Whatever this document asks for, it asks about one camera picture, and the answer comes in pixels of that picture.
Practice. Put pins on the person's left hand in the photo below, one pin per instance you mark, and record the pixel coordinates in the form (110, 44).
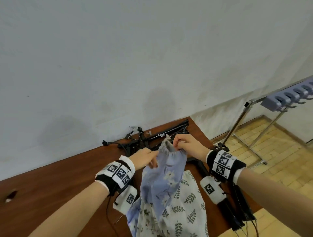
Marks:
(144, 157)

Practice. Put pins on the person's right hand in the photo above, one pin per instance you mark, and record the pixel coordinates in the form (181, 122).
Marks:
(193, 147)

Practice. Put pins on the pile of black tripods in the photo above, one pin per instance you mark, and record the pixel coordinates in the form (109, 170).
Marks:
(176, 128)

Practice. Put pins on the metal clothes rack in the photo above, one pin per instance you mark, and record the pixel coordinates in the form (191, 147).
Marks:
(238, 121)

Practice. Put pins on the leaf print bag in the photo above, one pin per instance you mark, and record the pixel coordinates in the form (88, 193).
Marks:
(188, 202)

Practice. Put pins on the cat print fabric bag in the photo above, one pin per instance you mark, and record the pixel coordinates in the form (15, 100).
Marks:
(149, 222)

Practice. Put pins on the black bracket arm with knob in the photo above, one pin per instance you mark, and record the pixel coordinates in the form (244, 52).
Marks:
(234, 212)

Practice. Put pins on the person's right forearm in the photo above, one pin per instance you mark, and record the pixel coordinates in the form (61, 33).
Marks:
(274, 195)

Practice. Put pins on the person's left forearm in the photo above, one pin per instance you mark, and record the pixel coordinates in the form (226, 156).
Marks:
(73, 212)

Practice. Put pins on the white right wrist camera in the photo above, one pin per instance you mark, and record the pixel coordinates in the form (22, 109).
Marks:
(210, 189)

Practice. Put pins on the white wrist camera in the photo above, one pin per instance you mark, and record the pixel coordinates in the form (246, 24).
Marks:
(210, 189)
(124, 200)

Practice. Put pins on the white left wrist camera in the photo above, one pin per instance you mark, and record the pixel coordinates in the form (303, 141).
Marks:
(124, 200)

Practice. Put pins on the purple hook rail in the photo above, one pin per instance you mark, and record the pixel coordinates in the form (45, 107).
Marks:
(271, 102)

